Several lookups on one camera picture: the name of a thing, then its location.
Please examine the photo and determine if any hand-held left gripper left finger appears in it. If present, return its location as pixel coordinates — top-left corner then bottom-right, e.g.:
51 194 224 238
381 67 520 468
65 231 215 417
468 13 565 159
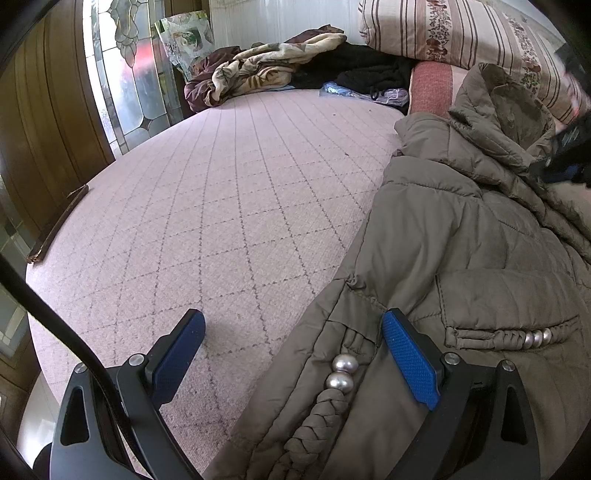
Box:
48 308 206 480

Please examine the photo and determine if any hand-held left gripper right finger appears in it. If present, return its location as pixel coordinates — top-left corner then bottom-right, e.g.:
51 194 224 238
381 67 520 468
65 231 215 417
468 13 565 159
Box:
381 308 542 480

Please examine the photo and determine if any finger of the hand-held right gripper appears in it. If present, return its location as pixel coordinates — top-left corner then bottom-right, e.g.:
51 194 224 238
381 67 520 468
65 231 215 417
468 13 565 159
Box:
529 119 591 189

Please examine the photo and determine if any olive puffer jacket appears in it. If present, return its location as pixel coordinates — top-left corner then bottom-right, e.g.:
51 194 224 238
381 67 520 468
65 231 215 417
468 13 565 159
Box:
203 62 591 480

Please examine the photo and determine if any striped floral pillow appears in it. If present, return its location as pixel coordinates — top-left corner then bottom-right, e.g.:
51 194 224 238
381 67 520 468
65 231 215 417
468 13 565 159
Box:
359 0 591 126

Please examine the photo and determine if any pink cushion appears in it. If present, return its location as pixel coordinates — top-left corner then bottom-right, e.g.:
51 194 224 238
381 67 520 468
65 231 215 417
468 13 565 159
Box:
408 61 468 119

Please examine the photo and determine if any black garment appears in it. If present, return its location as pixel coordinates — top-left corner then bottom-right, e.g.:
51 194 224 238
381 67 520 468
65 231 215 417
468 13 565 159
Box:
290 43 415 101

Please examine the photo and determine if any blue plastic bag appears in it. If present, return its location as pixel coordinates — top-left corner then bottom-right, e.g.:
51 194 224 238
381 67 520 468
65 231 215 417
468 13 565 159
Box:
320 81 410 105

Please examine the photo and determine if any wooden panel door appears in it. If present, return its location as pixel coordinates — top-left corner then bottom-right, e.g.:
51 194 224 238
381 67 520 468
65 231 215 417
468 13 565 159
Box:
0 0 116 243

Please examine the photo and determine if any stained glass window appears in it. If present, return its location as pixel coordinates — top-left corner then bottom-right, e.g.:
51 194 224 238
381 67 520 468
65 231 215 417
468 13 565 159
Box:
82 0 186 154

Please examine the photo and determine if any beige maroon leaf-print blanket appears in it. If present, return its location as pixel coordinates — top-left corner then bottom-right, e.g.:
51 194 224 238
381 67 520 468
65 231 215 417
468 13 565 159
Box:
184 28 348 112

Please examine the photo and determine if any black cable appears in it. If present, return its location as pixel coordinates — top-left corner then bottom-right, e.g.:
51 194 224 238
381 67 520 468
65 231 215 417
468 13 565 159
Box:
0 253 144 480

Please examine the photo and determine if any wooden bed rail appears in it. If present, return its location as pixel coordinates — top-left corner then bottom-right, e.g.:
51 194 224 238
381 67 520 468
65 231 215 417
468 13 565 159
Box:
26 184 90 265

